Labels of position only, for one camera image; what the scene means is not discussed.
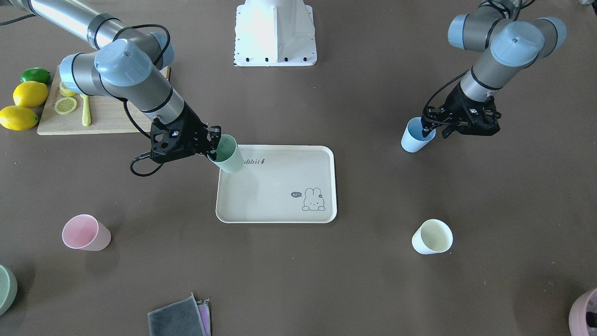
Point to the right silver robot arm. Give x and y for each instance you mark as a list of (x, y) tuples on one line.
[(126, 65)]

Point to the wooden cutting board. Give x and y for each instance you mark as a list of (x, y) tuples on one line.
[(107, 115)]

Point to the pink bowl with ice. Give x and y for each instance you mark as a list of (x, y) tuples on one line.
[(582, 316)]

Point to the green bowl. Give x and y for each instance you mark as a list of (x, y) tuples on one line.
[(8, 289)]

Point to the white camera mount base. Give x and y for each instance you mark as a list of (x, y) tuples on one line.
[(274, 33)]

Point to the cream cup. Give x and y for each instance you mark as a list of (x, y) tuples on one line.
[(433, 236)]

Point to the yellow lemon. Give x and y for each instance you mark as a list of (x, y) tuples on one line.
[(18, 118), (30, 94)]

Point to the lemon slice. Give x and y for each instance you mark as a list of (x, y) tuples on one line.
[(65, 105), (65, 91)]

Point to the green cup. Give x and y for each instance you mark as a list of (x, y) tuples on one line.
[(227, 155)]

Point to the blue cup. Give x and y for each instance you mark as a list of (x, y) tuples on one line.
[(413, 139)]

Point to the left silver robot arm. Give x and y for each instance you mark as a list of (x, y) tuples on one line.
[(506, 47)]

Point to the green lime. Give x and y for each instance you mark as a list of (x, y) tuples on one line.
[(39, 75)]

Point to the pink cup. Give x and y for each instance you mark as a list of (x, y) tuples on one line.
[(85, 232)]

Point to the cream rabbit tray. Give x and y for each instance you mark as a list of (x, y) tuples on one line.
[(286, 184)]

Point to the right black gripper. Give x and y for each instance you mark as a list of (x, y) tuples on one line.
[(191, 123)]

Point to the grey cloth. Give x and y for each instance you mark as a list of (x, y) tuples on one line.
[(189, 317)]

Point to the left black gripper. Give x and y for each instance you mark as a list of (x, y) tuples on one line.
[(457, 105)]

